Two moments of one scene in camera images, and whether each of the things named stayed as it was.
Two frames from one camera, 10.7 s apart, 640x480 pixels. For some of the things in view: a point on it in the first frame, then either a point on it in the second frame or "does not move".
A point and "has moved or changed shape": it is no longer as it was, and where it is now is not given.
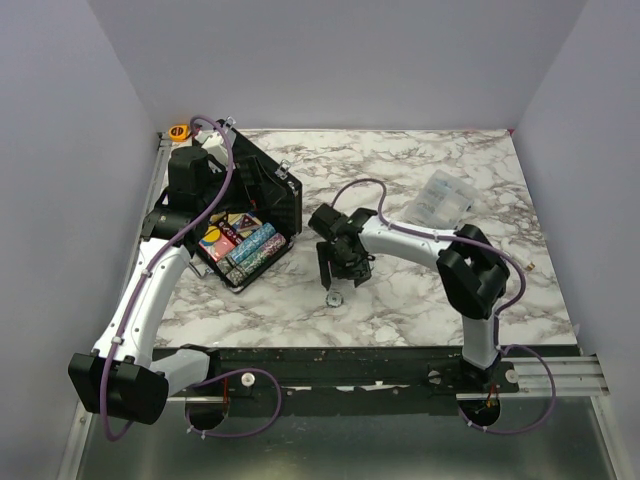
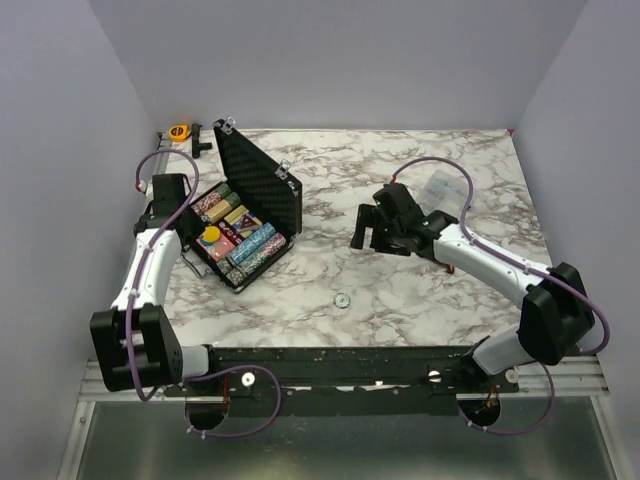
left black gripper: [264, 187] to [198, 228]
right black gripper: [337, 271] to [366, 218]
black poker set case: [258, 221] does not move
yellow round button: [212, 234] does not move
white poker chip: [334, 299] has moved or changed shape
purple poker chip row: [275, 244] does not move
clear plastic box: [443, 203] does not move
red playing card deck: [218, 248] does not move
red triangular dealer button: [248, 222] does not move
